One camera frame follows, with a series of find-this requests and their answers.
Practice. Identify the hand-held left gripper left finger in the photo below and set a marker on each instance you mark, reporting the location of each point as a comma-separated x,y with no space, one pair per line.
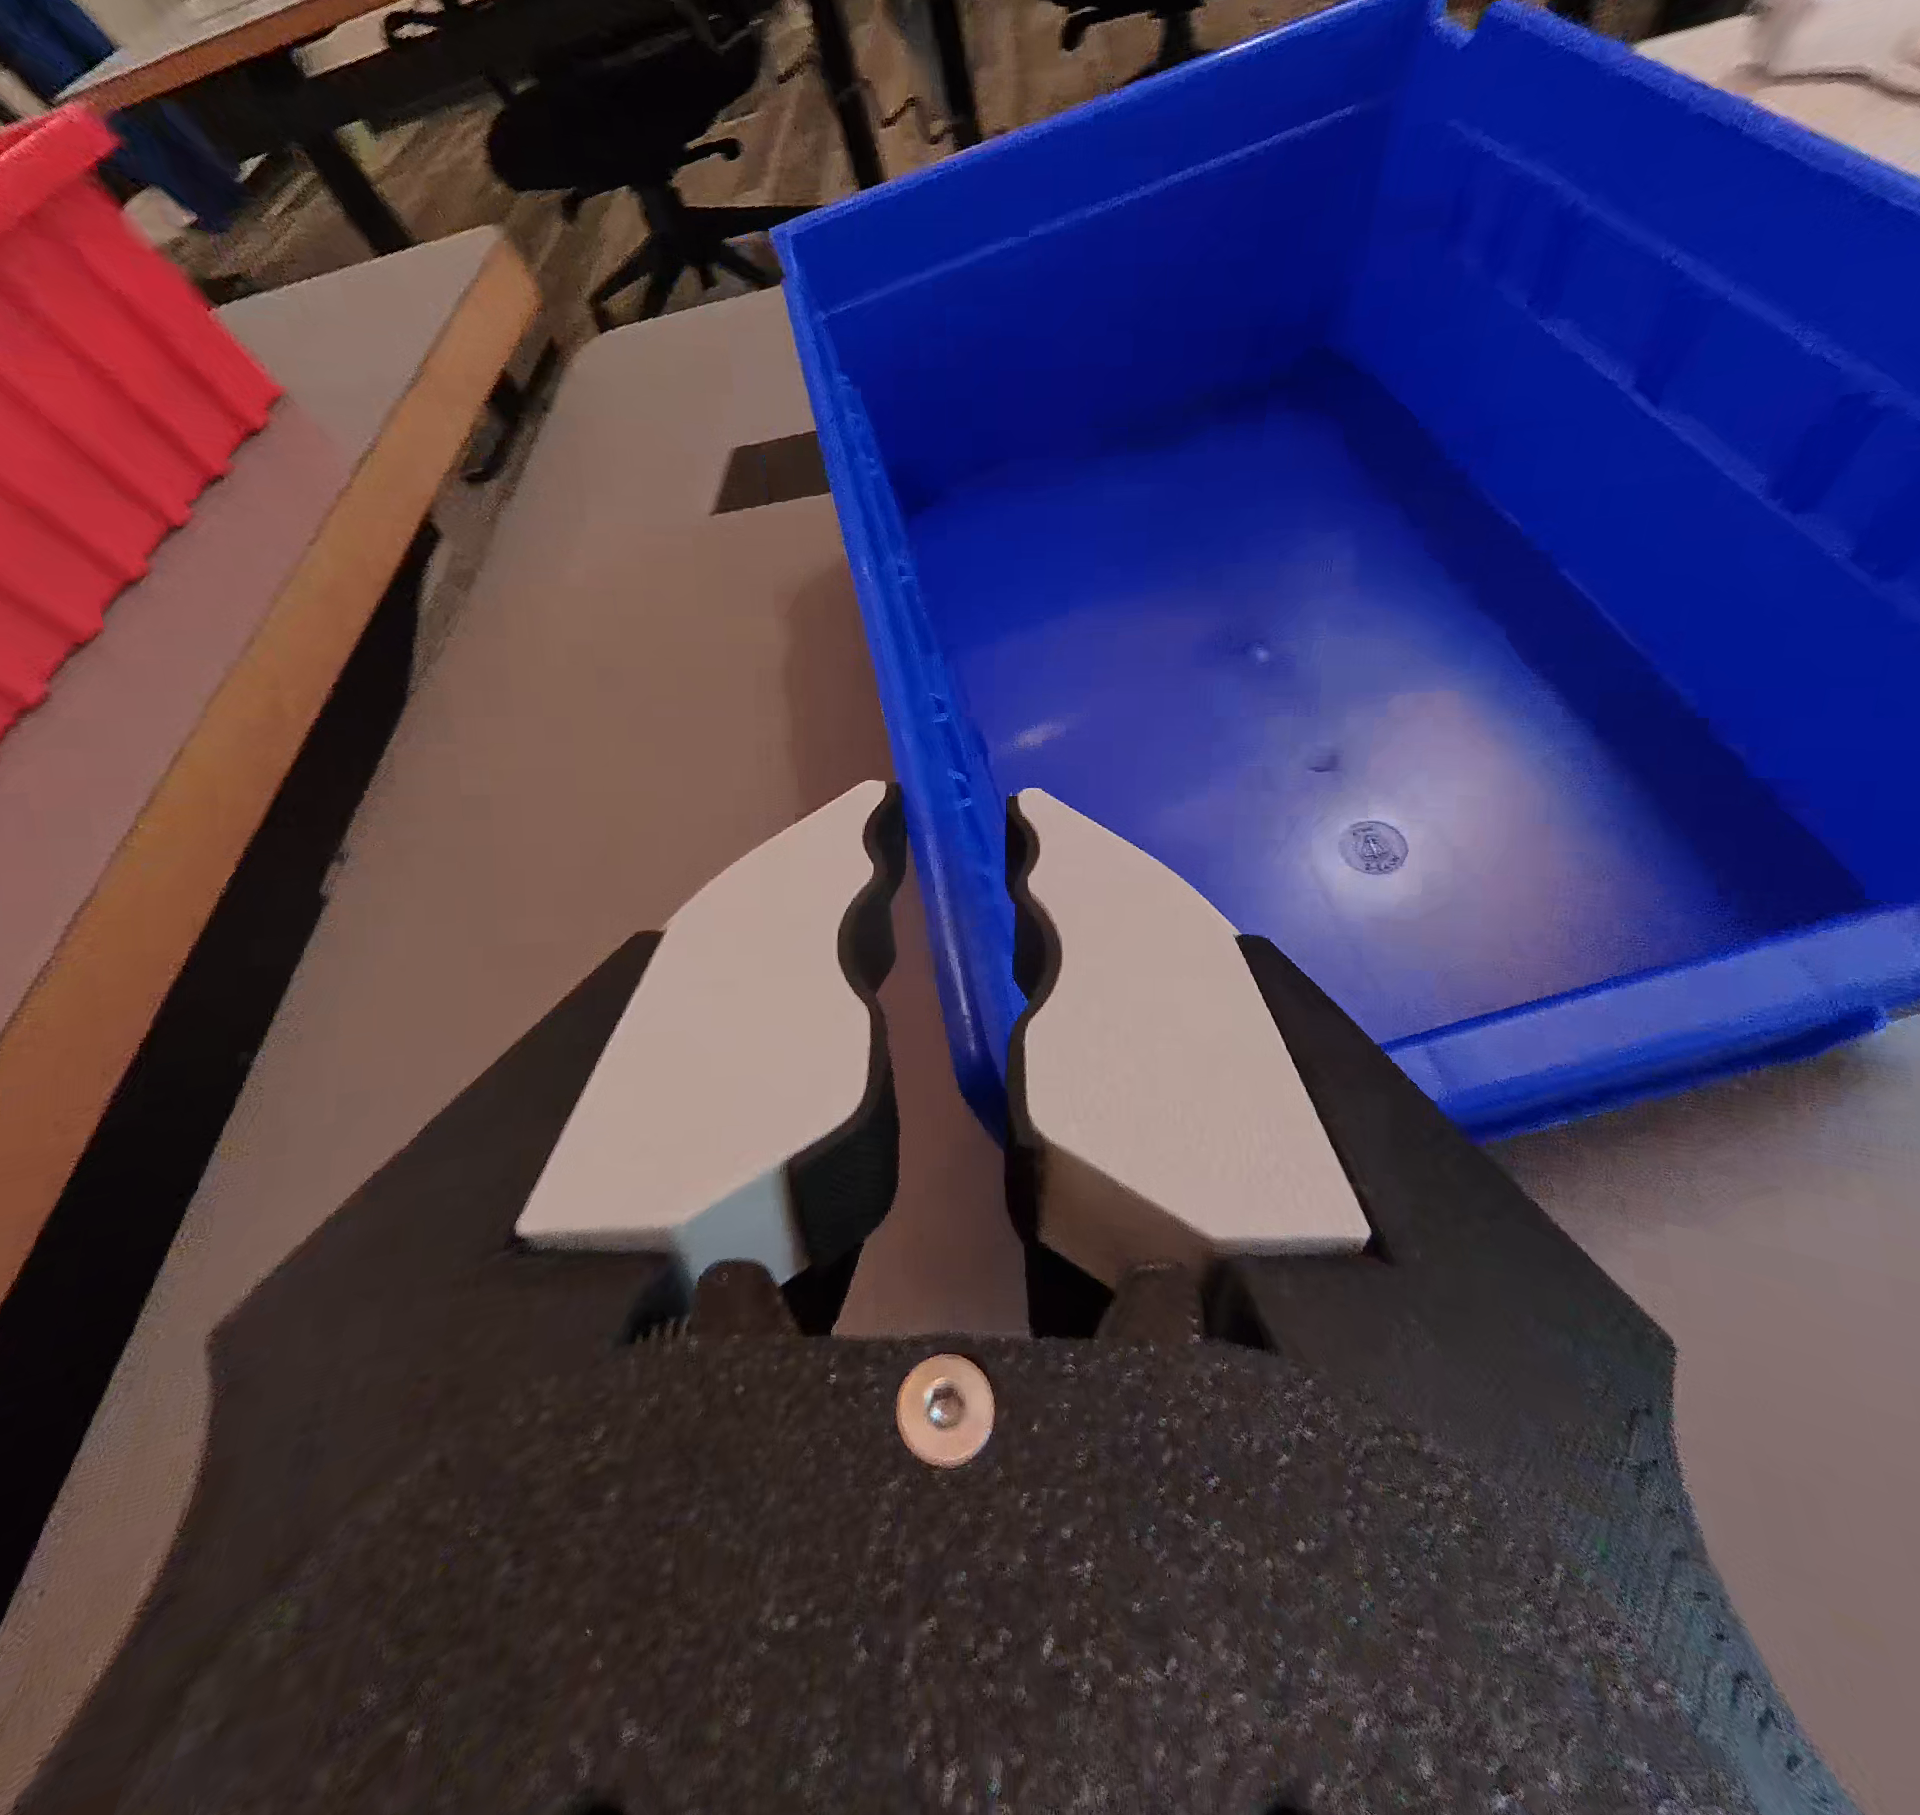
701,1093

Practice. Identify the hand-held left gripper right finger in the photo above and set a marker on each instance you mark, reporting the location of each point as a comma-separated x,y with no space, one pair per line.
1183,1093

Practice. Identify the blue plastic bin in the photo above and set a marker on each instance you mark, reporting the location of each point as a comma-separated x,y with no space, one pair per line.
1349,570

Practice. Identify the wood-edged side table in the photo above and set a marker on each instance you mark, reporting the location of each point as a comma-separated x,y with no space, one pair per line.
152,677

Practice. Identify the red plastic bin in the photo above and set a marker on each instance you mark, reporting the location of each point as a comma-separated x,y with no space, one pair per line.
93,390

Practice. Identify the blue jacket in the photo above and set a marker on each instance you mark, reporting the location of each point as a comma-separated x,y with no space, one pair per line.
65,15

